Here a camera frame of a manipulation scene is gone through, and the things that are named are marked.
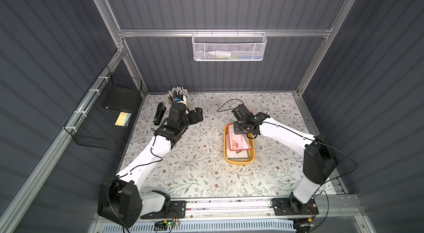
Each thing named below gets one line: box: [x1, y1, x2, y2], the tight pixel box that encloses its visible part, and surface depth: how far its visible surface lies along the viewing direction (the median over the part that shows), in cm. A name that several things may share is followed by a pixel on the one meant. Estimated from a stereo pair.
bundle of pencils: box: [166, 86, 188, 105], surface depth 98 cm
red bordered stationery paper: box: [228, 125, 253, 152], surface depth 86 cm
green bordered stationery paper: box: [226, 149, 251, 160], surface depth 90 cm
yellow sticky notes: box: [114, 111, 132, 127], surface depth 77 cm
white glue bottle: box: [207, 50, 232, 59], surface depth 93 cm
